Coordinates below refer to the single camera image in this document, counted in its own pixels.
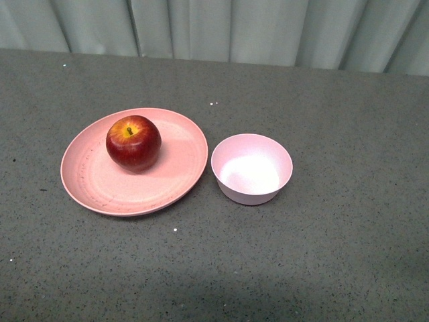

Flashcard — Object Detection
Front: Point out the pink plate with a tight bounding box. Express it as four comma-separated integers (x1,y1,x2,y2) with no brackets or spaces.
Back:
60,107,208,217

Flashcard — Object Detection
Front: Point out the red apple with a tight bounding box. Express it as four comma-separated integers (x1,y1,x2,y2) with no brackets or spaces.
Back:
105,115,162,172

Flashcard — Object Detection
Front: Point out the white curtain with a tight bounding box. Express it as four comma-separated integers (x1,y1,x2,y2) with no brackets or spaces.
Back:
1,0,428,75

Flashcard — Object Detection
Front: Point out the light pink bowl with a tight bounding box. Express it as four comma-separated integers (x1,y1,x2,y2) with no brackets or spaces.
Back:
210,133,294,205

